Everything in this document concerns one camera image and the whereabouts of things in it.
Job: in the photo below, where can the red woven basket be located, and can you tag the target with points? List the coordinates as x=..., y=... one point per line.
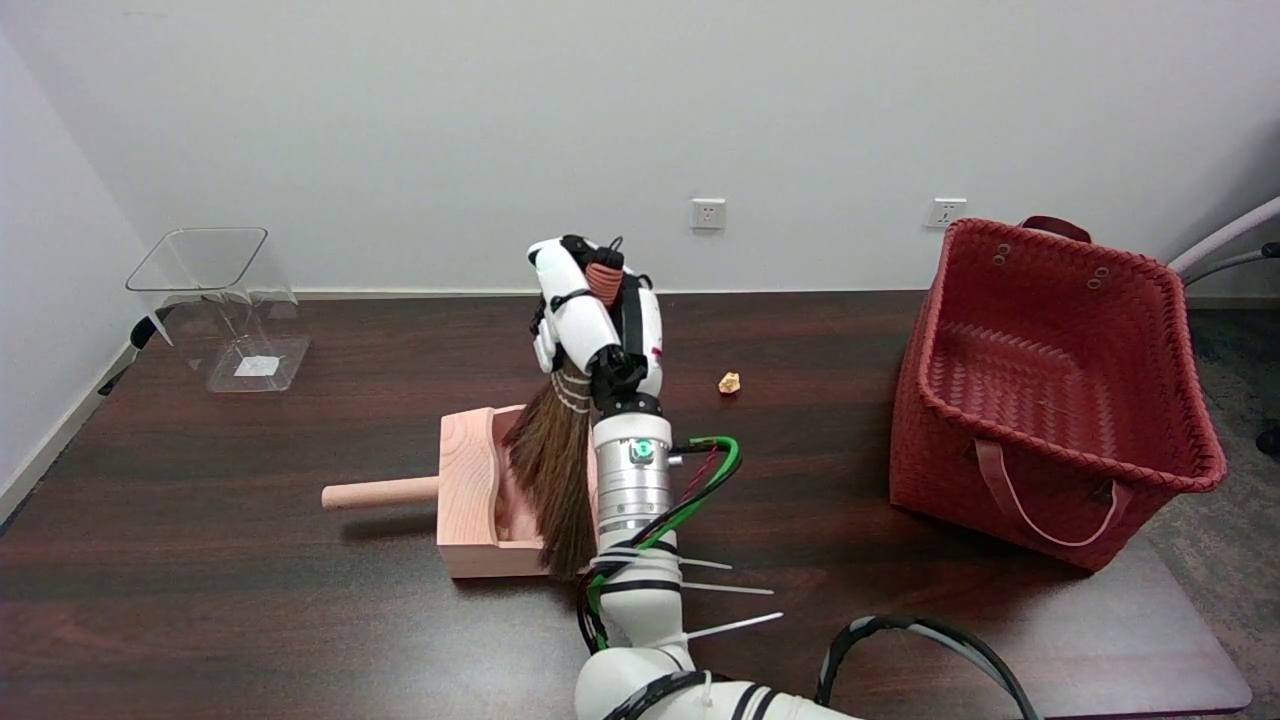
x=1060, y=390

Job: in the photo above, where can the brown straw hand broom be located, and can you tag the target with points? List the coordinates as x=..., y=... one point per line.
x=555, y=470

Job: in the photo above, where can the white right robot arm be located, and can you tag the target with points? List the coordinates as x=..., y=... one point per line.
x=632, y=490

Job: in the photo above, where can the grey office chair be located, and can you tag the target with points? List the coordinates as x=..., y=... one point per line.
x=1225, y=240

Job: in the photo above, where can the wooden dustpan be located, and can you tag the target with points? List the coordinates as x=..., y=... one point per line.
x=470, y=480

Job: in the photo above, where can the white wall socket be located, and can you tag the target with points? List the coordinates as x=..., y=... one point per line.
x=944, y=212
x=707, y=213

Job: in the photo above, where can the yellow paper ball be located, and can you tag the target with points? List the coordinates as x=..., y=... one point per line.
x=729, y=382

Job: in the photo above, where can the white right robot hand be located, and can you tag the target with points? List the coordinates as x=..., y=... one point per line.
x=585, y=325

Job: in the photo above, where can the clear plastic container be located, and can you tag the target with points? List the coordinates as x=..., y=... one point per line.
x=235, y=300

